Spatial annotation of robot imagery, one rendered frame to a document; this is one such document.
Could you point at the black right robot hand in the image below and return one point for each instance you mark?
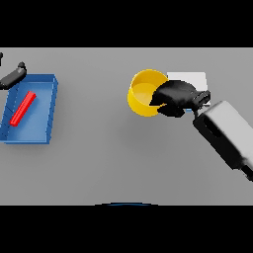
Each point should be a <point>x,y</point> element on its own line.
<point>176,94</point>

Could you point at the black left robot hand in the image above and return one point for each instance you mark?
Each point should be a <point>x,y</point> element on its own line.
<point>13,76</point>

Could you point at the yellow bowl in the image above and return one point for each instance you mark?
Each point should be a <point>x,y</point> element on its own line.
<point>142,94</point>

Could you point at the red beaker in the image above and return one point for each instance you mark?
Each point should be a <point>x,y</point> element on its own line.
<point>22,108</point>

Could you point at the blue tray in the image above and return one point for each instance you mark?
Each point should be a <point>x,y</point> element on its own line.
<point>31,112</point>

